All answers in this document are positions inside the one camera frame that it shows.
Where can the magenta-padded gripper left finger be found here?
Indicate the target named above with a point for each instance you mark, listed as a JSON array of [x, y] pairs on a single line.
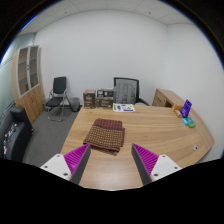
[[77, 159]]

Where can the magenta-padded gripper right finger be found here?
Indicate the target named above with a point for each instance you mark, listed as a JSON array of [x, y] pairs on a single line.
[[145, 160]]

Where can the brown patterned towel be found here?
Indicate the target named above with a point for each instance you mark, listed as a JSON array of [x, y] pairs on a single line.
[[105, 136]]

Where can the small white table socket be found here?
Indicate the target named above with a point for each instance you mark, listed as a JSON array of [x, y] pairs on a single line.
[[195, 147]]

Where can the grey waste bin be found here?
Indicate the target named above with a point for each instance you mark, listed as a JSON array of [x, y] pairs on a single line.
[[74, 104]]

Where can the small blue box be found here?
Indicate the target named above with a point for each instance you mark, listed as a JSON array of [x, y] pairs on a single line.
[[185, 121]]

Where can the white and green booklet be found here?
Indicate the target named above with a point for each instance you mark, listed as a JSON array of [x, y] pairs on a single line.
[[123, 107]]

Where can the small green box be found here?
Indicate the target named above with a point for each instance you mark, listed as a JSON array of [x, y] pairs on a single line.
[[191, 123]]

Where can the wooden card holder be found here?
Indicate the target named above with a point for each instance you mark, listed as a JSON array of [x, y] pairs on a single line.
[[176, 109]]

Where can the brown cardboard box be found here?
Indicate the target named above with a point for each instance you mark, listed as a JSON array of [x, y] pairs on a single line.
[[89, 99]]

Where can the wooden side desk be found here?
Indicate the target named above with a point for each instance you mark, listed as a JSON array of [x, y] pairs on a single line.
[[165, 98]]

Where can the black leather sofa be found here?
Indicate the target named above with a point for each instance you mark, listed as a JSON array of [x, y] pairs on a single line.
[[15, 136]]

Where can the purple sign card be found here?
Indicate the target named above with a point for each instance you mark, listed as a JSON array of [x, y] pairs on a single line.
[[186, 108]]

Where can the small dark printed box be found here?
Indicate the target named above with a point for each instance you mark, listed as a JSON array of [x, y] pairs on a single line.
[[104, 92]]

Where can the grey mesh office chair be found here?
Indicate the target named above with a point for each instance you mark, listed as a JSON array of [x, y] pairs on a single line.
[[126, 90]]

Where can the black folding chair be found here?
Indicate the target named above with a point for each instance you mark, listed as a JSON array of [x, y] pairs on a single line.
[[59, 86]]

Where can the wooden cabinet with glass doors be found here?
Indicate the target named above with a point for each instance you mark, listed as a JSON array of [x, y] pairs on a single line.
[[30, 86]]

